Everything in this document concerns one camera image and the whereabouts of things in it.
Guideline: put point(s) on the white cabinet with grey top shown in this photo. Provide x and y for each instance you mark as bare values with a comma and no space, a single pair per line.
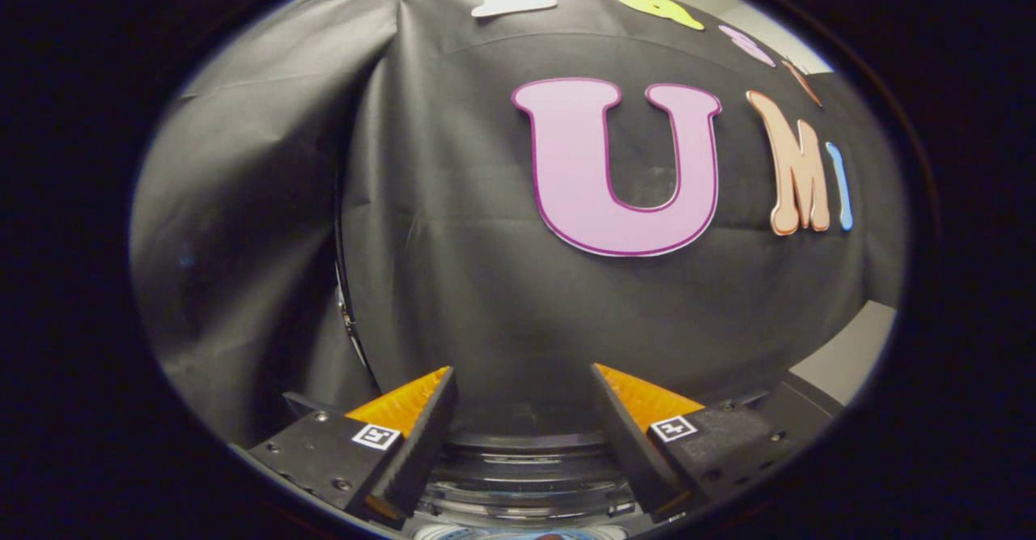
850,354

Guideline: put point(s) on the grey washing machine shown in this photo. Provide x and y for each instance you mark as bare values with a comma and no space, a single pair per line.
526,475

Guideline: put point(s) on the black backdrop cloth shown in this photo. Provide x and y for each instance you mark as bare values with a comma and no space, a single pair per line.
453,281

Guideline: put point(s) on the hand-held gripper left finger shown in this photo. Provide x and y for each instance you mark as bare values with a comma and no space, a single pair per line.
421,451

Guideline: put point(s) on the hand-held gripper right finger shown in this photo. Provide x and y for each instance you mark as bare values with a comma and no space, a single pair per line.
627,443

